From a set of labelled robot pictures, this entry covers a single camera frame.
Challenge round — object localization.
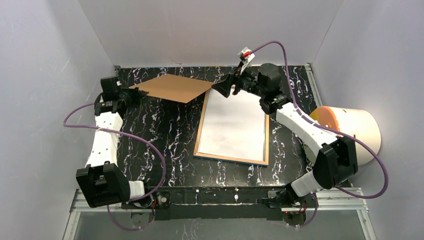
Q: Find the brown cardboard backing board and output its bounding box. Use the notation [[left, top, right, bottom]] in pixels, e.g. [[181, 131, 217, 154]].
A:
[[130, 74, 213, 104]]

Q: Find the aluminium rail base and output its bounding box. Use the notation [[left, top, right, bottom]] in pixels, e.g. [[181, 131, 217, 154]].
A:
[[62, 186, 379, 240]]

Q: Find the blue wooden picture frame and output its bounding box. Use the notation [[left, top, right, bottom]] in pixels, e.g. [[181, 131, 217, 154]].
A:
[[193, 85, 271, 168]]

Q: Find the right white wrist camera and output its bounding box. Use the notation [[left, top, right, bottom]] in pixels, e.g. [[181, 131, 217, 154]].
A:
[[238, 47, 255, 74]]

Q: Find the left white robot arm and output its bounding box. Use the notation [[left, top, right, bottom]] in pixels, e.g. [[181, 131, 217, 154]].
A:
[[76, 76, 147, 208]]

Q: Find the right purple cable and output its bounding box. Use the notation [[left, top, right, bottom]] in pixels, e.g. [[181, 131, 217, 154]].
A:
[[248, 40, 389, 229]]

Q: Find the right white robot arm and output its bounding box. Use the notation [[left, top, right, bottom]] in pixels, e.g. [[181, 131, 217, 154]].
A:
[[212, 63, 358, 208]]

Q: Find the white cylinder with orange face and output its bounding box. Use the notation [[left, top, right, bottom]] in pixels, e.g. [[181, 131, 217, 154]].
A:
[[300, 106, 382, 155]]

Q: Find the hot air balloon photo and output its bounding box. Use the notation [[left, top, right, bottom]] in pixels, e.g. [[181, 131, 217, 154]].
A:
[[197, 88, 268, 163]]

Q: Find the purple cable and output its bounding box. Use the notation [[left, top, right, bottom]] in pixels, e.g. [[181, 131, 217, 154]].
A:
[[62, 102, 167, 231], [248, 40, 389, 229]]

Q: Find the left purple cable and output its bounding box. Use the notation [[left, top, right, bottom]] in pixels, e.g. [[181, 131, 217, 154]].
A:
[[62, 102, 167, 231]]

